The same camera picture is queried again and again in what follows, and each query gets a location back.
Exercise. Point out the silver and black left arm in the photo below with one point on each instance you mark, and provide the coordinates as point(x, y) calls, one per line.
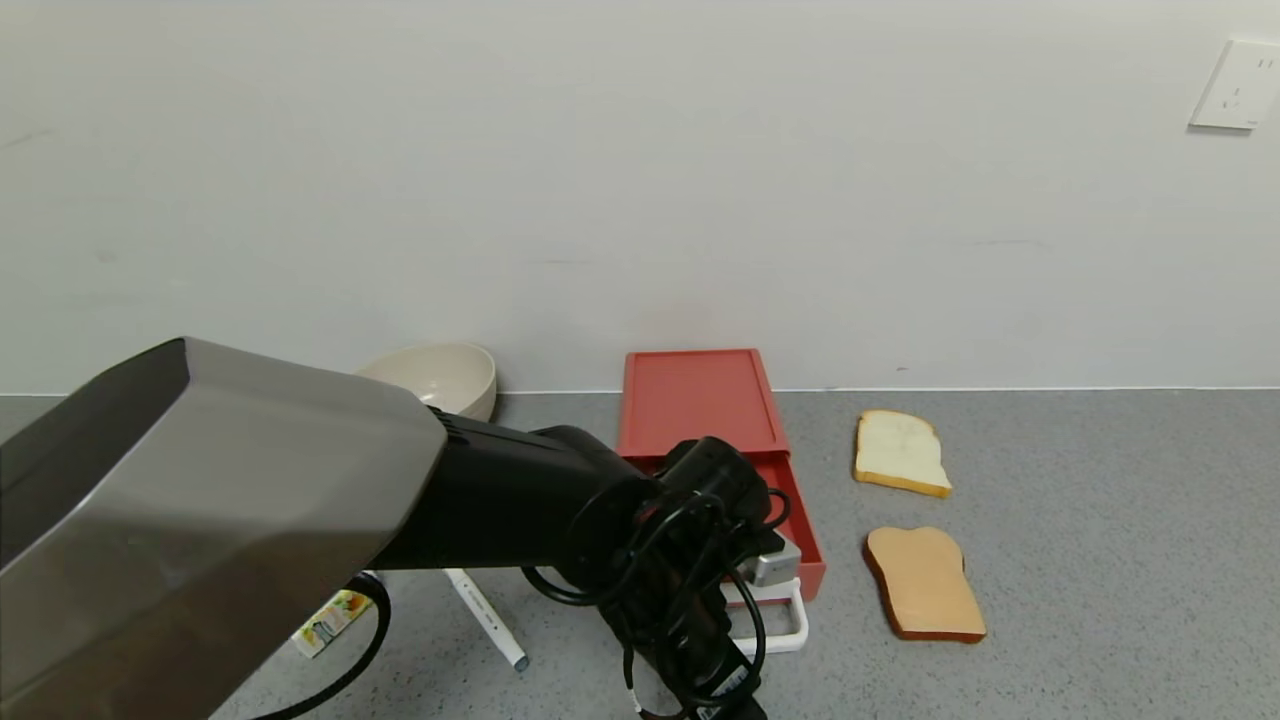
point(230, 500)

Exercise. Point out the white bread slice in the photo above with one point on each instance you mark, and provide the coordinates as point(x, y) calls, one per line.
point(898, 452)

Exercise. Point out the white wall outlet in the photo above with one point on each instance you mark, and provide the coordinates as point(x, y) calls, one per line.
point(1235, 85)

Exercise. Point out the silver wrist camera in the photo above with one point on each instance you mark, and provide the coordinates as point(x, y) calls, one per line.
point(775, 565)

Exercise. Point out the white marker pen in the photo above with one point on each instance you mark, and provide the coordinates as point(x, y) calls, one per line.
point(490, 620)

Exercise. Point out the small white drink carton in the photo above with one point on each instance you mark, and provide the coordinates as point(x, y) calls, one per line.
point(330, 620)

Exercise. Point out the beige bowl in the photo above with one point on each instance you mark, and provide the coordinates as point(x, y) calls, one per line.
point(450, 380)

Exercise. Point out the brown toast slice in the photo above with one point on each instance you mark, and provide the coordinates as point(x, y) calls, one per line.
point(925, 585)

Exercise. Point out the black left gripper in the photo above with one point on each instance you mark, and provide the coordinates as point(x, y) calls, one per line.
point(731, 686)

